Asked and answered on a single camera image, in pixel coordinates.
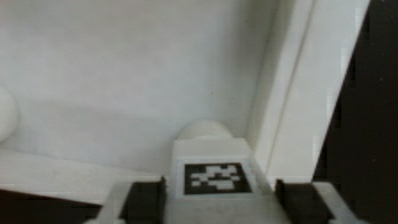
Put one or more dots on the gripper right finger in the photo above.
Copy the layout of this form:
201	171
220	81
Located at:
312	204

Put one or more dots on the small white table leg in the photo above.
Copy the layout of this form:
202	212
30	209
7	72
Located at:
218	190

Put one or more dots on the white U-shaped obstacle fence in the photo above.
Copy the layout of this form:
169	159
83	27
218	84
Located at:
312	90

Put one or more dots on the white square tabletop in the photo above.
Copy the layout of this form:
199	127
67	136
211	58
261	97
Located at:
119	67

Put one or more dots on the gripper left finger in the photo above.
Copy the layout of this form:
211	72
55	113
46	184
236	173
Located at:
133	204

